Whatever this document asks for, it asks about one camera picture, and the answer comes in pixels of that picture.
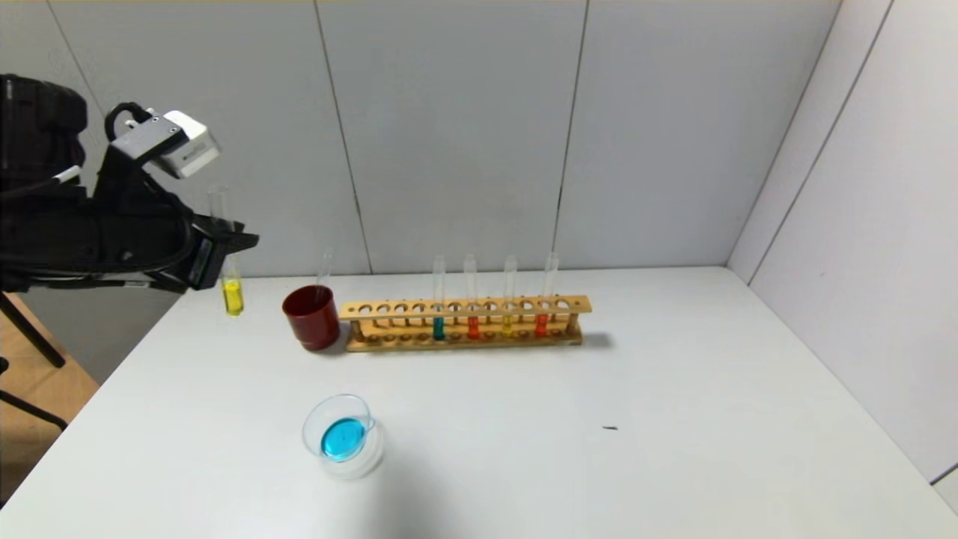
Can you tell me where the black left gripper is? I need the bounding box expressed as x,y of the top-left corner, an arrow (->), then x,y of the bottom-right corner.
97,213 -> 260,293

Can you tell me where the yellow pigment glass test tube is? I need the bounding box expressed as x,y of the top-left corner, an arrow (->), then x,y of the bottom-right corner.
501,255 -> 518,338
207,185 -> 246,318

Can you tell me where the blue pigment glass test tube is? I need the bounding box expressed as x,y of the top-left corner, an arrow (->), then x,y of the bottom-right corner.
315,248 -> 336,302
431,255 -> 448,342

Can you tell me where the red pigment glass test tube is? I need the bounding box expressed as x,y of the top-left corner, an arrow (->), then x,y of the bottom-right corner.
463,254 -> 480,340
534,252 -> 560,338

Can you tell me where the wooden test tube rack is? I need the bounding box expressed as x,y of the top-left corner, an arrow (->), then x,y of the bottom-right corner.
338,295 -> 592,353

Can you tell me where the dark red plastic cup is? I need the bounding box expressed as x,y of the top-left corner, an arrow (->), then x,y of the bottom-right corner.
281,284 -> 342,353

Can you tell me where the clear glass dish with spout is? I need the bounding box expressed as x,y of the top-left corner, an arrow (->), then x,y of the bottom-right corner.
302,394 -> 385,481

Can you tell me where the white and grey wrist camera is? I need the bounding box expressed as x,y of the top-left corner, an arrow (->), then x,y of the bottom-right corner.
112,109 -> 222,180

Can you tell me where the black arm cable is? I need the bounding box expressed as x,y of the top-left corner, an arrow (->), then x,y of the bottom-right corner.
103,102 -> 152,144

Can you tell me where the black metal stand frame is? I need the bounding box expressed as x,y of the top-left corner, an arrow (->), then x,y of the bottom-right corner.
0,292 -> 70,432

